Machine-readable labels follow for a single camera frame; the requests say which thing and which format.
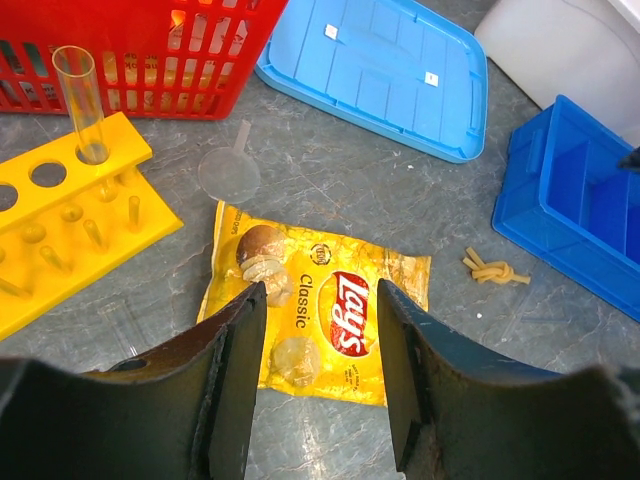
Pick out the clear glass test tube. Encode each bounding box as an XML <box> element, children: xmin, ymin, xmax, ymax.
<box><xmin>52</xmin><ymin>45</ymin><xmax>109</xmax><ymax>165</ymax></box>

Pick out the yellow Lays chips bag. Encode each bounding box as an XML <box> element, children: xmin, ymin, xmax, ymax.
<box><xmin>197</xmin><ymin>202</ymin><xmax>431</xmax><ymax>406</ymax></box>

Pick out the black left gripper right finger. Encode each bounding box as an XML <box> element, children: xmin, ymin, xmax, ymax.
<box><xmin>377</xmin><ymin>280</ymin><xmax>639</xmax><ymax>479</ymax></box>

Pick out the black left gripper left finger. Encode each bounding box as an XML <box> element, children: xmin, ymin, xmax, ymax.
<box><xmin>1</xmin><ymin>283</ymin><xmax>266</xmax><ymax>479</ymax></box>

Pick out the light blue plastic lid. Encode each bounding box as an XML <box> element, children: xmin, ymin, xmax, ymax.
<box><xmin>256</xmin><ymin>0</ymin><xmax>489</xmax><ymax>164</ymax></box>

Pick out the knotted tan rubber band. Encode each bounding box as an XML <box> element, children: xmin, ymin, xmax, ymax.
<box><xmin>462</xmin><ymin>247</ymin><xmax>531</xmax><ymax>285</ymax></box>

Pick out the blue divided plastic bin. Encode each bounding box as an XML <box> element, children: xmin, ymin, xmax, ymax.
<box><xmin>492</xmin><ymin>95</ymin><xmax>639</xmax><ymax>319</ymax></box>

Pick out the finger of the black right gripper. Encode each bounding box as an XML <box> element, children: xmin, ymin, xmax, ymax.
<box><xmin>617</xmin><ymin>147</ymin><xmax>640</xmax><ymax>173</ymax></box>

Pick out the yellow test tube rack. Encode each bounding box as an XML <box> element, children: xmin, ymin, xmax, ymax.
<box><xmin>1</xmin><ymin>113</ymin><xmax>183</xmax><ymax>337</ymax></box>

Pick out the red plastic shopping basket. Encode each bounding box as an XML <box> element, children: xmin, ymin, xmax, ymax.
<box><xmin>1</xmin><ymin>1</ymin><xmax>286</xmax><ymax>120</ymax></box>

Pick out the white plastic tub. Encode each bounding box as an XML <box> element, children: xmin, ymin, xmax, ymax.
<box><xmin>474</xmin><ymin>0</ymin><xmax>639</xmax><ymax>146</ymax></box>

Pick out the clear plastic funnel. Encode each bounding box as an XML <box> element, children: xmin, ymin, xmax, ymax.
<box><xmin>198</xmin><ymin>120</ymin><xmax>261</xmax><ymax>204</ymax></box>

